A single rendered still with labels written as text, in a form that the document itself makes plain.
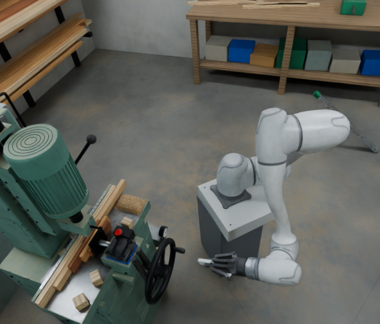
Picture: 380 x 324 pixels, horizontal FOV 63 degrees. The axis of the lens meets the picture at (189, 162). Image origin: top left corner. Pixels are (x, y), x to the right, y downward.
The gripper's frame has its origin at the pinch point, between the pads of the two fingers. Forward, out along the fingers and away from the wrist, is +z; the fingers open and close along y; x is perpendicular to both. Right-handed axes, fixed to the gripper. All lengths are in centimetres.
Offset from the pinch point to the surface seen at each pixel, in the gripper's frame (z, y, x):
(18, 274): 73, 33, -29
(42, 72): 226, -158, -58
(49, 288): 43, 37, -34
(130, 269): 17.8, 19.4, -23.6
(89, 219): 33, 10, -43
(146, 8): 177, -316, -50
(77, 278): 39, 28, -27
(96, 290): 29.4, 30.1, -23.9
